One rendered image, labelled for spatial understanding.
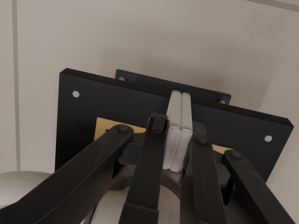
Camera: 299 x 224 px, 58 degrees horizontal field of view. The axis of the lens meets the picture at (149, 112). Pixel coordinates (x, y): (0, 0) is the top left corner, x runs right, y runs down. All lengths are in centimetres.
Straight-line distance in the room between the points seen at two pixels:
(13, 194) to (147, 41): 55
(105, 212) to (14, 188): 16
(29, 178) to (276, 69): 72
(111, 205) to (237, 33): 58
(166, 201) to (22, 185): 27
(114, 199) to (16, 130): 67
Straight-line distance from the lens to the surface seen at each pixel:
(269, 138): 63
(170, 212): 55
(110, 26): 85
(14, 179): 55
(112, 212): 50
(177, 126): 16
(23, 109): 106
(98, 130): 62
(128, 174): 63
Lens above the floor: 82
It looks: 64 degrees down
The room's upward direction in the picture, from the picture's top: 165 degrees counter-clockwise
